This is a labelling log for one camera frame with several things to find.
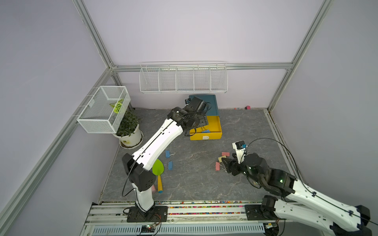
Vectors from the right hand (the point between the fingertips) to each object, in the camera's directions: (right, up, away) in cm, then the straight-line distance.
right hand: (226, 156), depth 71 cm
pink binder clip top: (+4, -3, +22) cm, 22 cm away
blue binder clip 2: (-31, -10, +18) cm, 37 cm away
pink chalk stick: (-38, -20, +8) cm, 44 cm away
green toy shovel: (-38, -12, +18) cm, 44 cm away
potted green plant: (-56, +10, +17) cm, 59 cm away
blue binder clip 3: (-8, +11, +16) cm, 21 cm away
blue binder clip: (-33, -4, +23) cm, 41 cm away
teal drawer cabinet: (-4, +27, +24) cm, 36 cm away
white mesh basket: (-67, +23, +12) cm, 72 cm away
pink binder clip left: (-2, -10, +16) cm, 19 cm away
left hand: (-12, +17, +5) cm, 21 cm away
